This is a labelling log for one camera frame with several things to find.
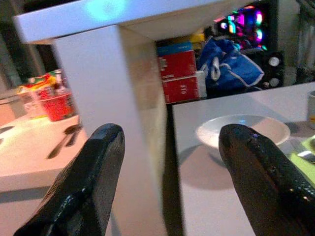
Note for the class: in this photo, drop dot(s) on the red snack container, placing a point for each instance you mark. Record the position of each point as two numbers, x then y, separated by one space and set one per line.
57 105

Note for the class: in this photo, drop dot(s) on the grey cup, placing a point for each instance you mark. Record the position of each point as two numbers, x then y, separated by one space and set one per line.
312 105

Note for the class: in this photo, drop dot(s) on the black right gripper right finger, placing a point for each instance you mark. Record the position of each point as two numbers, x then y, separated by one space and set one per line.
258 172

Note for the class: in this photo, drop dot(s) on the black spoon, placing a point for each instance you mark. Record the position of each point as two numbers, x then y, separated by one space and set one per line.
57 150

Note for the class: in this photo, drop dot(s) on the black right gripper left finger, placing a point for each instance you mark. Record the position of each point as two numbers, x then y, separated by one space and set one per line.
98 157

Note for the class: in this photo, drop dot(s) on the silver fork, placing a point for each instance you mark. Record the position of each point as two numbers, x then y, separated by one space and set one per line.
306 155

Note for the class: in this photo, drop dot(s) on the black computer case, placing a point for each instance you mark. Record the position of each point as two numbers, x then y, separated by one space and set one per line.
246 24

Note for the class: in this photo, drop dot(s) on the blue bag with white trim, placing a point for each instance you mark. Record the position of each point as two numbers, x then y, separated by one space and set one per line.
231 71

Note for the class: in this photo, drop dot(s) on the yellow and red snack package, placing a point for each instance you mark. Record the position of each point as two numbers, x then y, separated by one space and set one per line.
39 82

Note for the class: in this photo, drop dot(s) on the blue cardboard box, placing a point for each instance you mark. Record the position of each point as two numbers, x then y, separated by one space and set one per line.
173 48

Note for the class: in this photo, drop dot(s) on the white ceramic bowl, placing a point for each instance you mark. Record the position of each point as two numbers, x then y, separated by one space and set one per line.
209 132

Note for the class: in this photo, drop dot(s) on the light green plate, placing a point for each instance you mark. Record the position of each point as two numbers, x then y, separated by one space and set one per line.
306 169

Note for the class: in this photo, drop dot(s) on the red cardboard box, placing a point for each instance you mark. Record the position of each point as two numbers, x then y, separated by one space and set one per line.
177 65
180 89

